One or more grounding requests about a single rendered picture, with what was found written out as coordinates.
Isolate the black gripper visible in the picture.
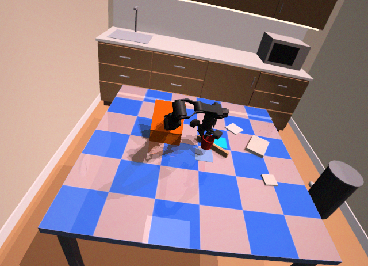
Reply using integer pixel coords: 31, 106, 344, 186
189, 119, 223, 140

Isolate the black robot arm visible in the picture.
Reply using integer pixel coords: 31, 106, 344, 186
164, 98, 229, 131

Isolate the red cup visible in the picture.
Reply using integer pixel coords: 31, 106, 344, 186
201, 135, 215, 150

